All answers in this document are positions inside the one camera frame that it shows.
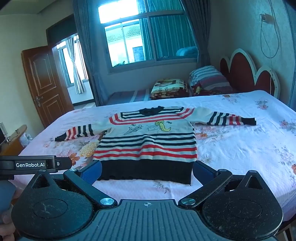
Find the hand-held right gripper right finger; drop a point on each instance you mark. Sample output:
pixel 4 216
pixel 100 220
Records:
pixel 203 172

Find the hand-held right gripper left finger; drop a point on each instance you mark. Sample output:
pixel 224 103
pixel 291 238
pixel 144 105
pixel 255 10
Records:
pixel 91 172

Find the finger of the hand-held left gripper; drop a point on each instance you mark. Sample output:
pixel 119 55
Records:
pixel 65 163

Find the striped knit sweater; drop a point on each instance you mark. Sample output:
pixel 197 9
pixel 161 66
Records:
pixel 148 143

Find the person's left hand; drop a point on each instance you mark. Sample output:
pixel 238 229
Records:
pixel 5 223

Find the wooden side table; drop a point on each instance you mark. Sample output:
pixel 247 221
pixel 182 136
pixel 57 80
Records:
pixel 13 143

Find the floral white bed sheet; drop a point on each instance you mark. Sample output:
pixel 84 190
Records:
pixel 242 150

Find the brown wooden door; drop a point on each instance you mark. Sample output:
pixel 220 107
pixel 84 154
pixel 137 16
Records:
pixel 46 88

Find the red patterned blanket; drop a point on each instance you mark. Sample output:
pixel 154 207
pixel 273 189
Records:
pixel 201 90

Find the striped mattress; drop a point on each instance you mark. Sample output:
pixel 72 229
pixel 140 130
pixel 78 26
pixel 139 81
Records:
pixel 129 96

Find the folded printed blanket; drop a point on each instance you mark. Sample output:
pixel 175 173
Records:
pixel 168 88

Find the white sheer curtain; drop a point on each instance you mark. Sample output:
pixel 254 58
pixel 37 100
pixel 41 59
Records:
pixel 76 69

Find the striped pillow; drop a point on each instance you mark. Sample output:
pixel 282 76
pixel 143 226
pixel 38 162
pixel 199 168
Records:
pixel 208 77

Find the red and white headboard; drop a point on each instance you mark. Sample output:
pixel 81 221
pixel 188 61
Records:
pixel 240 71

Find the grey curtain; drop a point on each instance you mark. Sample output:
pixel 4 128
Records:
pixel 92 58
pixel 201 34

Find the teal cloth bundle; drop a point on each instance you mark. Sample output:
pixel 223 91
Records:
pixel 186 51

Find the sliding glass window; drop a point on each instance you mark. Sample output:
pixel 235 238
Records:
pixel 129 41

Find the wall socket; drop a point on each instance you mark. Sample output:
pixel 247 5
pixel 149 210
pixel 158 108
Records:
pixel 267 18

